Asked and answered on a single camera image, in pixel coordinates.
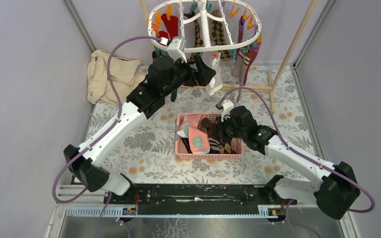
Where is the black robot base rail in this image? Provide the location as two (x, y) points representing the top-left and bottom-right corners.
(104, 183), (289, 217)

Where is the pink sock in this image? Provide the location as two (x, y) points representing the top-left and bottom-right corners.
(177, 114), (210, 154)

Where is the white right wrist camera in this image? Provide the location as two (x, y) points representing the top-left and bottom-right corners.
(216, 100), (234, 122)

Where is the brown argyle sock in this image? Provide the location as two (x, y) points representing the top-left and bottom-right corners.
(220, 140), (243, 155)

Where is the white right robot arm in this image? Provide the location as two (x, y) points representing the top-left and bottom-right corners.
(215, 102), (361, 220)

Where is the tan argyle sock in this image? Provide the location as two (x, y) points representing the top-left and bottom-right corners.
(210, 20), (231, 61)

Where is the wooden hanger stand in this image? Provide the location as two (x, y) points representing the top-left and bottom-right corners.
(139, 0), (319, 114)

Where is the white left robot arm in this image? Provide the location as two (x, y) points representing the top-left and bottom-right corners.
(63, 56), (216, 204)

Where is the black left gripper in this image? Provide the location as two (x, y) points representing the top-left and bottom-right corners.
(160, 53), (214, 97)

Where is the white sock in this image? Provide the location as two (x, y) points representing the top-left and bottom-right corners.
(205, 52), (223, 96)

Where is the cream crumpled cloth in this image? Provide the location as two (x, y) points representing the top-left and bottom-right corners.
(87, 50), (148, 105)

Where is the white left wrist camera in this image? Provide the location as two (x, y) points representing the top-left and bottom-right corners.
(159, 37), (188, 63)

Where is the black pinstriped sock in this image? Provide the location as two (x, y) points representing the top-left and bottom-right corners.
(181, 137), (192, 154)

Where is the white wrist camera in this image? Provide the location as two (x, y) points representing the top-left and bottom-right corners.
(216, 100), (234, 122)
(159, 37), (188, 63)

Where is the white round clip hanger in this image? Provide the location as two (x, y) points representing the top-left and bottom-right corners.
(147, 0), (261, 54)

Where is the green dotted sock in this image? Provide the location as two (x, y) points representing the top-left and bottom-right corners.
(170, 89), (178, 102)

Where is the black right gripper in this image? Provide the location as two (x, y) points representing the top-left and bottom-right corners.
(211, 113), (246, 144)

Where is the pink plastic basket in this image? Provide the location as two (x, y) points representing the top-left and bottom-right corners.
(175, 113), (245, 161)

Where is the magenta purple striped sock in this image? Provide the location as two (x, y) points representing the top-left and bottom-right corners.
(233, 16), (262, 102)

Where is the red santa sock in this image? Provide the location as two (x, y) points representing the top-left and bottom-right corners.
(156, 30), (170, 40)

